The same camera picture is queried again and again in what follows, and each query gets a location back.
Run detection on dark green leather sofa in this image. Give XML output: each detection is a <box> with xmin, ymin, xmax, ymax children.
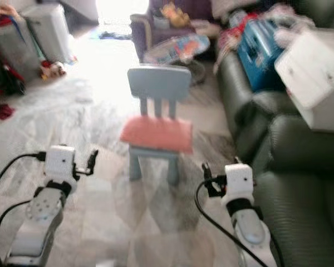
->
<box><xmin>214</xmin><ymin>0</ymin><xmax>334</xmax><ymax>267</ymax></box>

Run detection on pink seat cushion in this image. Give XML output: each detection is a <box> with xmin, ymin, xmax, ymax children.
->
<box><xmin>120</xmin><ymin>116</ymin><xmax>194</xmax><ymax>155</ymax></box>

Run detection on red and white plush toy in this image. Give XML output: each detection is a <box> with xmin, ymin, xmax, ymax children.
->
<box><xmin>39</xmin><ymin>60</ymin><xmax>67</xmax><ymax>80</ymax></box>

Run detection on red crumpled cloth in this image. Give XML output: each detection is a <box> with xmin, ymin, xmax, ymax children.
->
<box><xmin>0</xmin><ymin>104</ymin><xmax>16</xmax><ymax>121</ymax></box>

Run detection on light blue child's chair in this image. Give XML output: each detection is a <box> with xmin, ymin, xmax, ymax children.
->
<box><xmin>127</xmin><ymin>64</ymin><xmax>193</xmax><ymax>187</ymax></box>

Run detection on black stroller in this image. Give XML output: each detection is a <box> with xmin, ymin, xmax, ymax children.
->
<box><xmin>0</xmin><ymin>47</ymin><xmax>26</xmax><ymax>95</ymax></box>

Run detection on dark door mat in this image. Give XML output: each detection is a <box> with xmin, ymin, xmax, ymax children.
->
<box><xmin>99</xmin><ymin>31</ymin><xmax>134</xmax><ymax>41</ymax></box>

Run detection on colourful baby bouncer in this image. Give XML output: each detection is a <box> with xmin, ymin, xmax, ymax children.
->
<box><xmin>142</xmin><ymin>34</ymin><xmax>211</xmax><ymax>66</ymax></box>

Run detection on blue printed storage box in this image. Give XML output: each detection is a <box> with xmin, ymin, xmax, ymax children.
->
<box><xmin>237</xmin><ymin>19</ymin><xmax>290</xmax><ymax>92</ymax></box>

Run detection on grey mesh basket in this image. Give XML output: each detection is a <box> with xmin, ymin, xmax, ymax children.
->
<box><xmin>0</xmin><ymin>19</ymin><xmax>40</xmax><ymax>81</ymax></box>

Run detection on pile of colourful clothes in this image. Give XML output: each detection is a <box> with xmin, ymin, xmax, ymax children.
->
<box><xmin>214</xmin><ymin>6</ymin><xmax>315</xmax><ymax>56</ymax></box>

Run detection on white box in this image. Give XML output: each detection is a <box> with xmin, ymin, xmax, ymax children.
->
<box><xmin>274</xmin><ymin>28</ymin><xmax>334</xmax><ymax>133</ymax></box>

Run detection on yellow plush toy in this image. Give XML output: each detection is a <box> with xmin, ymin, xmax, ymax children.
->
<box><xmin>160</xmin><ymin>3</ymin><xmax>190</xmax><ymax>28</ymax></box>

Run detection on purple armchair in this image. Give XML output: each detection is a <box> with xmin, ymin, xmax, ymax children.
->
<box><xmin>130</xmin><ymin>0</ymin><xmax>218</xmax><ymax>62</ymax></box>

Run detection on stack of white cushions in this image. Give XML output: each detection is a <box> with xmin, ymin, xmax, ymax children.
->
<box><xmin>210</xmin><ymin>0</ymin><xmax>262</xmax><ymax>20</ymax></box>

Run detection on pink plush toys heap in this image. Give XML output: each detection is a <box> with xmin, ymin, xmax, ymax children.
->
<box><xmin>0</xmin><ymin>6</ymin><xmax>17</xmax><ymax>26</ymax></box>

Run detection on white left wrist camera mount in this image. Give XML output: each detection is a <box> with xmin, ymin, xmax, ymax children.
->
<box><xmin>47</xmin><ymin>144</ymin><xmax>77</xmax><ymax>180</ymax></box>

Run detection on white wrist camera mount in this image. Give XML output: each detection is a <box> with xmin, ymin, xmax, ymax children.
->
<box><xmin>47</xmin><ymin>144</ymin><xmax>77</xmax><ymax>180</ymax></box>
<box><xmin>223</xmin><ymin>162</ymin><xmax>254</xmax><ymax>201</ymax></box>

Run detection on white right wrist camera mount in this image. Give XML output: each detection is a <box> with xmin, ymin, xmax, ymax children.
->
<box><xmin>223</xmin><ymin>162</ymin><xmax>254</xmax><ymax>201</ymax></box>

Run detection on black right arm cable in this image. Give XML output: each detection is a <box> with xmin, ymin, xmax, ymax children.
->
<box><xmin>194</xmin><ymin>177</ymin><xmax>284</xmax><ymax>267</ymax></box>

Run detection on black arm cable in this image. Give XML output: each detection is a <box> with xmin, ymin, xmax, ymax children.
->
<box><xmin>194</xmin><ymin>177</ymin><xmax>284</xmax><ymax>267</ymax></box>
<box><xmin>0</xmin><ymin>150</ymin><xmax>49</xmax><ymax>267</ymax></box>

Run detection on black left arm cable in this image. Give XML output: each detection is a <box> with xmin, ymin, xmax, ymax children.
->
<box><xmin>0</xmin><ymin>150</ymin><xmax>49</xmax><ymax>267</ymax></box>

